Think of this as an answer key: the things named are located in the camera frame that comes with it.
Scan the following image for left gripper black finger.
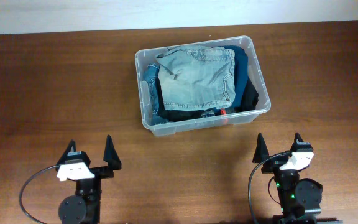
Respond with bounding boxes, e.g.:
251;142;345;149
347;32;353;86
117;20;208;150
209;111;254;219
103;135;122;170
56;140;76;166

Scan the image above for black shorts red grey waistband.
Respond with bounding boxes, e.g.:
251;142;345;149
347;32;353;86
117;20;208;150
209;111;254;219
216;78;259;115

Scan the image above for black shirt white logo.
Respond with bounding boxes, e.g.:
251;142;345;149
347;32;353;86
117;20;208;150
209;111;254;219
155;78;221;122

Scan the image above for navy blue shirt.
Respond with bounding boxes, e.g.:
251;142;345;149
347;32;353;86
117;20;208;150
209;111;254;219
224;45;249;108

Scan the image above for dark blue jeans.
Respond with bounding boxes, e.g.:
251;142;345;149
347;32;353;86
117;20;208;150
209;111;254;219
144;63;169;126

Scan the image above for light blue jeans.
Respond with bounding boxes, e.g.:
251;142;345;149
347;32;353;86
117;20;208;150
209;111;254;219
155;45;236;111

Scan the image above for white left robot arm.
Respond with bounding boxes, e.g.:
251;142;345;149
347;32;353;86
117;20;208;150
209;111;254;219
56;135;122;224

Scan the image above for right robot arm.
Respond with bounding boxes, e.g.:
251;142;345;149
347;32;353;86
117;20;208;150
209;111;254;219
247;133;323;223

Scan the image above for clear plastic storage bin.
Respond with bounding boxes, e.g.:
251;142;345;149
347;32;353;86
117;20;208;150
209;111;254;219
135;35;272;136

